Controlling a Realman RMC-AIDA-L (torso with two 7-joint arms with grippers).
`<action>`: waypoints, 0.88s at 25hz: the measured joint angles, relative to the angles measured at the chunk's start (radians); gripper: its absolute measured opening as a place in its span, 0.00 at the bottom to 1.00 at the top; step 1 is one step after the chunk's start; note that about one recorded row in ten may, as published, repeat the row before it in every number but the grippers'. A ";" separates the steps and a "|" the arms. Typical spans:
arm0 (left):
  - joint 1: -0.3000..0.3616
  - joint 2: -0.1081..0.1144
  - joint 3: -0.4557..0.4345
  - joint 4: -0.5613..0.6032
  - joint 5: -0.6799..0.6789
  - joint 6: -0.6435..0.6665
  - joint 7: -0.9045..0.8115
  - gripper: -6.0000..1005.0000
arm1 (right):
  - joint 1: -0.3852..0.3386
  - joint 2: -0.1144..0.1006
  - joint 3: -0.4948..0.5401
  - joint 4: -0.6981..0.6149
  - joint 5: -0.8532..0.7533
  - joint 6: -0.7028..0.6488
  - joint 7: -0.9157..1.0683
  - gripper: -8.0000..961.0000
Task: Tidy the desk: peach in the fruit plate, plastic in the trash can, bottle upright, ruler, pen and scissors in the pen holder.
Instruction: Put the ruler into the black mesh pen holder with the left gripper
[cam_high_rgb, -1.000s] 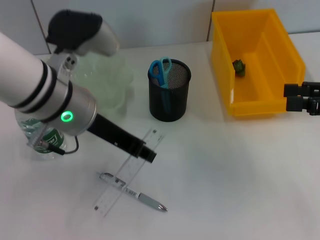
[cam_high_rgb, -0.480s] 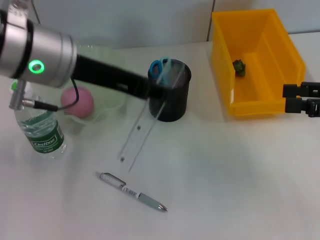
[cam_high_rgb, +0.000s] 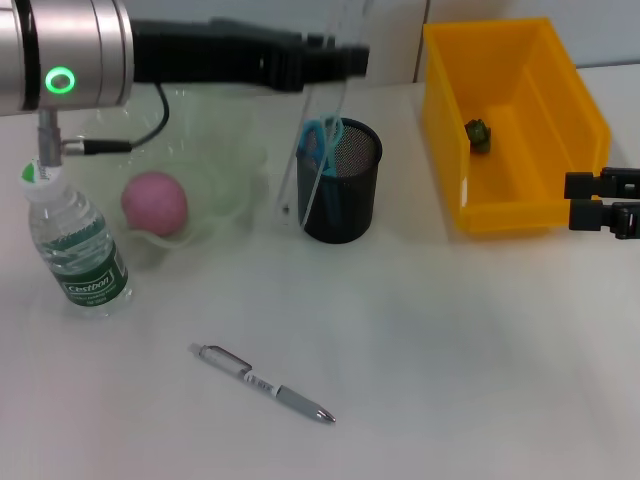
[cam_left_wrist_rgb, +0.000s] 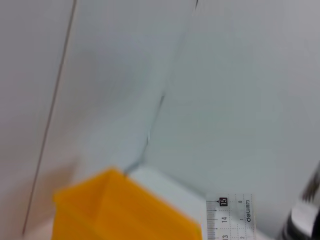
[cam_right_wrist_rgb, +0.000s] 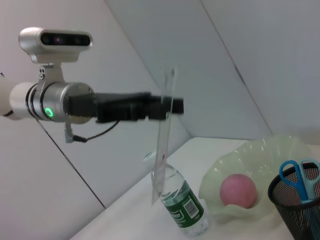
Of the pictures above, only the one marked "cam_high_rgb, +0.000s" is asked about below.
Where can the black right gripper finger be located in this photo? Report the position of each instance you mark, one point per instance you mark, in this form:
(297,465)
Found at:
(580,184)
(585,215)

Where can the blue scissors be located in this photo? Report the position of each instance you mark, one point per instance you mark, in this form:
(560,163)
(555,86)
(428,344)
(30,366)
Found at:
(320,145)

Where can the yellow plastic bin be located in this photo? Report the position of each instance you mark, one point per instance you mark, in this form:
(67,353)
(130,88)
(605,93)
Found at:
(550,150)

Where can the pink peach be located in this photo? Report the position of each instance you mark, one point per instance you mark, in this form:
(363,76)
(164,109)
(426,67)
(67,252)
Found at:
(155,202)

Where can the grey and clear pen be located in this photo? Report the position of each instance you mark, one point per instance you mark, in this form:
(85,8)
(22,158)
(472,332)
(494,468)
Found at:
(300,400)

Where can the transparent plastic ruler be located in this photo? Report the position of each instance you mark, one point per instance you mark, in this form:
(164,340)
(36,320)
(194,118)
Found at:
(287,210)

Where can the black mesh cup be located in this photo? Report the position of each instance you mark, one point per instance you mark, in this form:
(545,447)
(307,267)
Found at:
(360,210)

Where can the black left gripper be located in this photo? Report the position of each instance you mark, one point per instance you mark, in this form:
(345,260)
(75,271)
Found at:
(200,50)

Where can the white and silver left arm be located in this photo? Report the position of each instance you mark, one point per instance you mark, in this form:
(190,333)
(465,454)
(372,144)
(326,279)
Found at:
(75,50)

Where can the pale green glass fruit plate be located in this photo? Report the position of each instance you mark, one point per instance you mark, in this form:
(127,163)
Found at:
(210,150)

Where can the clear green-labelled water bottle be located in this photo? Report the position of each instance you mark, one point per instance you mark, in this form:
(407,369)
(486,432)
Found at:
(85,285)

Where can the green plastic scrap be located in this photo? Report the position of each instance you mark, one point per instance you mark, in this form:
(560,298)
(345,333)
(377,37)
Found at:
(479,135)

